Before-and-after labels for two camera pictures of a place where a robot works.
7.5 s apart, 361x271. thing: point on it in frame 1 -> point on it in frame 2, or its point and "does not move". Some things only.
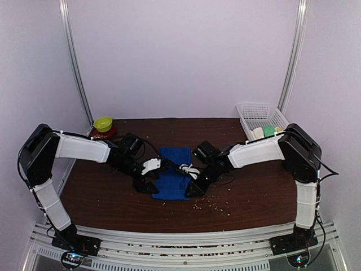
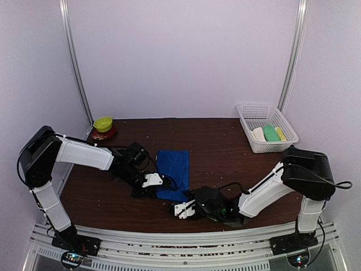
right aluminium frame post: [295, 53] does not move
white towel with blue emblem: [258, 133] does not move
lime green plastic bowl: [103, 124] does not move
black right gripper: [198, 192] -> [191, 193]
